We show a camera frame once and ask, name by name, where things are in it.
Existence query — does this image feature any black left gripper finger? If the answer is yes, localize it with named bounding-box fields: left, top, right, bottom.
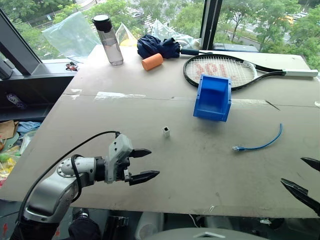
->
left=130, top=148, right=153, bottom=159
left=128, top=170, right=161, bottom=187

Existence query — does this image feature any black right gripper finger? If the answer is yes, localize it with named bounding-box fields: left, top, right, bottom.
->
left=300, top=156, right=320, bottom=173
left=280, top=177, right=320, bottom=218

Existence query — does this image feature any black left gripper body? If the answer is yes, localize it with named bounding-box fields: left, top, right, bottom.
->
left=115, top=155, right=133, bottom=182

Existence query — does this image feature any dark rounded shape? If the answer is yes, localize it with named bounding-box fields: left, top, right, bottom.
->
left=67, top=207, right=103, bottom=240

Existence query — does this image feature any blue plastic storage bin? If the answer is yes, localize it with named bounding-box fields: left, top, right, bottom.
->
left=192, top=73, right=233, bottom=123

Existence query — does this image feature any orange foam cylinder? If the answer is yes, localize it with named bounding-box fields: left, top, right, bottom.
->
left=141, top=52, right=164, bottom=72

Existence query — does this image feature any black white tennis racket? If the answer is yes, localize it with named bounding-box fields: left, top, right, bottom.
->
left=182, top=53, right=319, bottom=92

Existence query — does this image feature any light blue cloth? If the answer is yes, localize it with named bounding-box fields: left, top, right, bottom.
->
left=16, top=120, right=42, bottom=138

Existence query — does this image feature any navy folded umbrella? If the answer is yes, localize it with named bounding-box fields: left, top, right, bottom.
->
left=136, top=33, right=214, bottom=61

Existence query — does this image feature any clear water bottle black lid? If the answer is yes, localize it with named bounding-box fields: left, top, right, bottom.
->
left=91, top=14, right=125, bottom=67

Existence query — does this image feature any yellow plastic packet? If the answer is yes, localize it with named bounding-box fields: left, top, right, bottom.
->
left=115, top=22, right=139, bottom=48

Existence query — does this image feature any yellow green plastic packaging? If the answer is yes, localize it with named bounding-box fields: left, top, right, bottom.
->
left=0, top=146, right=21, bottom=182

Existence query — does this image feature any brown paper bag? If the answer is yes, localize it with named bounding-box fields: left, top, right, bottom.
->
left=0, top=119, right=20, bottom=141

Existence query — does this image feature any crumpled clear plastic bag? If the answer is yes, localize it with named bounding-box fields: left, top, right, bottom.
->
left=149, top=19, right=201, bottom=49

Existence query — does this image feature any purple snack wrapper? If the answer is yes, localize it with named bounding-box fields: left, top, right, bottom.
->
left=5, top=92, right=28, bottom=111

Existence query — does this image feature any clear bluish plastic bag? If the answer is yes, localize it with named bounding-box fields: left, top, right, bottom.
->
left=40, top=10, right=101, bottom=58

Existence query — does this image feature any dark slanted window beam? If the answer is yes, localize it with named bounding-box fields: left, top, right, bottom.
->
left=0, top=7, right=44, bottom=76

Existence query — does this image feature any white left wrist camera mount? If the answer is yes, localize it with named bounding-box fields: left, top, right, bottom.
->
left=104, top=134, right=134, bottom=185

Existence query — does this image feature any blue Ethernet cable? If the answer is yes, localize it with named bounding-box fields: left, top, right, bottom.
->
left=231, top=122, right=284, bottom=152

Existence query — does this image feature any small red black wire bundle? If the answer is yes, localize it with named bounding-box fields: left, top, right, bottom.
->
left=65, top=61, right=79, bottom=72

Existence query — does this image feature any black window frame post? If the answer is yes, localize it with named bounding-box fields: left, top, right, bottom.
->
left=199, top=0, right=224, bottom=51

